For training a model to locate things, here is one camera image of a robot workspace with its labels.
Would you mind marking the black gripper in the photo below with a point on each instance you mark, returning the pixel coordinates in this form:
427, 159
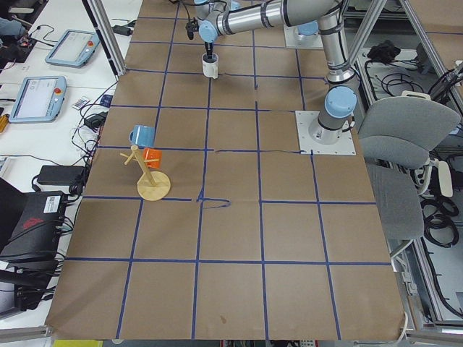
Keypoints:
208, 47

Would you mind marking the white ribbed mug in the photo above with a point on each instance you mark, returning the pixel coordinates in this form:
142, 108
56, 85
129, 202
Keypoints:
210, 68

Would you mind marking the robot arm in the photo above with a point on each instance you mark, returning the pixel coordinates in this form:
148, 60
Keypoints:
307, 29
220, 18

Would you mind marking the blue mug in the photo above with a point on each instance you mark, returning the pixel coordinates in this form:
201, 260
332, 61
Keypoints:
142, 136

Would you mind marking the orange mug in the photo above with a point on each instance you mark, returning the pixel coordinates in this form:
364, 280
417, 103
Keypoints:
152, 157

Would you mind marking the upper teach pendant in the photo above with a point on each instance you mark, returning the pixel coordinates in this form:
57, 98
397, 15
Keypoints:
74, 49

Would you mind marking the teach pendant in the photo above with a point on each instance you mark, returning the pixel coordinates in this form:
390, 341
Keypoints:
74, 49
39, 100

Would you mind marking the small remote control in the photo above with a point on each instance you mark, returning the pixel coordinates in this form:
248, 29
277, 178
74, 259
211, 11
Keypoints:
80, 103

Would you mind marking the lower teach pendant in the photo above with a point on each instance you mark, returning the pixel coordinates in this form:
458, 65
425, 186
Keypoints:
39, 100

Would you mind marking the black power adapter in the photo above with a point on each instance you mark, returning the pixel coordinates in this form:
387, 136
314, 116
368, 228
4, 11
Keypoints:
71, 176

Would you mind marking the grey office chair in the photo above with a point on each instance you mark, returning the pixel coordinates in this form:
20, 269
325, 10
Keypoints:
396, 136

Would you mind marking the black computer box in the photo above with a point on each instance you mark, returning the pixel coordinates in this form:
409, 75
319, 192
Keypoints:
31, 227

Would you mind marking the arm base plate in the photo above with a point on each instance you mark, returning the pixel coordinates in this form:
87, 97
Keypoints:
316, 140
308, 39

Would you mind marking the aluminium frame post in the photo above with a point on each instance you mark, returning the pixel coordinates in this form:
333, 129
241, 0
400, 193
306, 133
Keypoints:
100, 22

